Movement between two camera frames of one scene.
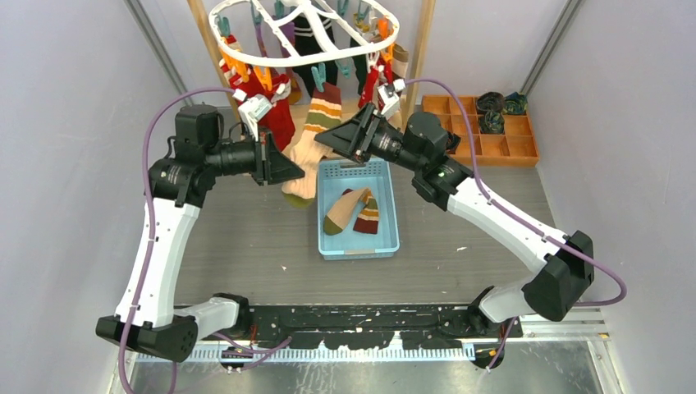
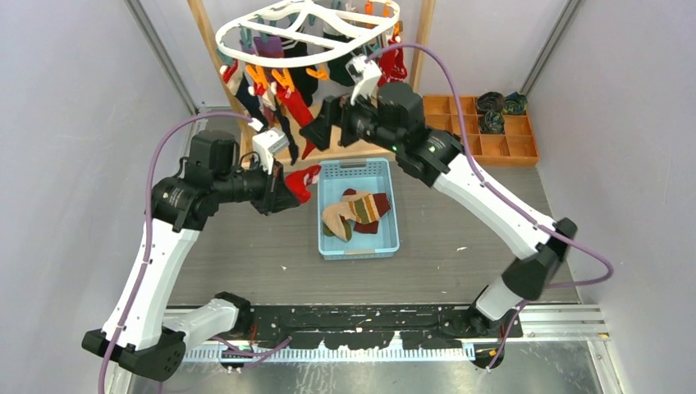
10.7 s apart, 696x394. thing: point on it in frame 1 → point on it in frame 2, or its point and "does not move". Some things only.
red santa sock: [246, 80] → [299, 112]
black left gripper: [271, 166] → [276, 194]
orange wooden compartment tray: [517, 146] does not move
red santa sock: [277, 126] → [296, 183]
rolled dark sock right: [515, 103] does not move
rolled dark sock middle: [492, 122] does not move
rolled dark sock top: [491, 101] does not move
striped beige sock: [325, 112] → [369, 227]
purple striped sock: [287, 29] → [273, 48]
